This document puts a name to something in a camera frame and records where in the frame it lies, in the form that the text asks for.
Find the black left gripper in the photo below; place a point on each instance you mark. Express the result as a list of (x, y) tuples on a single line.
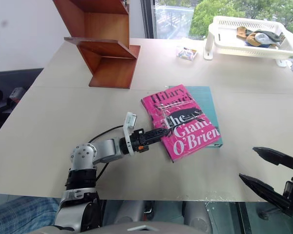
[(139, 140)]

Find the pink hardcover book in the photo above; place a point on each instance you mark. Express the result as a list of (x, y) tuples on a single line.
[(185, 122)]

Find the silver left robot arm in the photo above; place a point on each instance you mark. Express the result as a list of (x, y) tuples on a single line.
[(105, 148)]

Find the teal book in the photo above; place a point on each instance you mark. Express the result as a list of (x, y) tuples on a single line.
[(205, 104)]

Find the wooden bookshelf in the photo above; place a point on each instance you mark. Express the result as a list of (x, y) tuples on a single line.
[(105, 44)]

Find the grey rounded robot leg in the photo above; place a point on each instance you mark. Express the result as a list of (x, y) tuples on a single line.
[(197, 214), (131, 210)]

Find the small clear plastic box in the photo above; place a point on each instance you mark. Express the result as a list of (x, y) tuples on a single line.
[(186, 52)]

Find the grey robot torso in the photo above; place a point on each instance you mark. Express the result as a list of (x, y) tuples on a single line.
[(127, 228)]

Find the white plastic basket rack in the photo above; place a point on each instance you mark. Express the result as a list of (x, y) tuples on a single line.
[(249, 48)]

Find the tan sock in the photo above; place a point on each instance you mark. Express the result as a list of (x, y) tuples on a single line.
[(251, 39)]

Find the white sock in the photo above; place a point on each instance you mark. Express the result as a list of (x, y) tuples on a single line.
[(261, 37)]

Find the brown sock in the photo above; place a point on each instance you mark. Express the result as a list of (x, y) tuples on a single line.
[(241, 33)]

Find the blue plaid cloth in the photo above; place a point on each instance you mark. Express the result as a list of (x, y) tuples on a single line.
[(22, 214)]

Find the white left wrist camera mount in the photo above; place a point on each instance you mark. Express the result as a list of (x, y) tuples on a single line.
[(130, 120)]

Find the dark window frame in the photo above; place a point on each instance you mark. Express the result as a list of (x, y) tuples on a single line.
[(147, 17)]

